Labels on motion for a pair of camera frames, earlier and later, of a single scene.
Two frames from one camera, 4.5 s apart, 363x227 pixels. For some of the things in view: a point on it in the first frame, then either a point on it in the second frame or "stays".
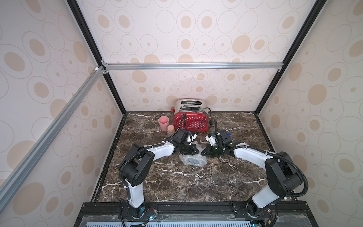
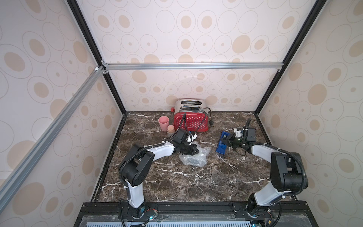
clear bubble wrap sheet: (196, 160) stays
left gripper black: (193, 147) stays
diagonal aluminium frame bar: (16, 176) stays
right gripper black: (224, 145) -> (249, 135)
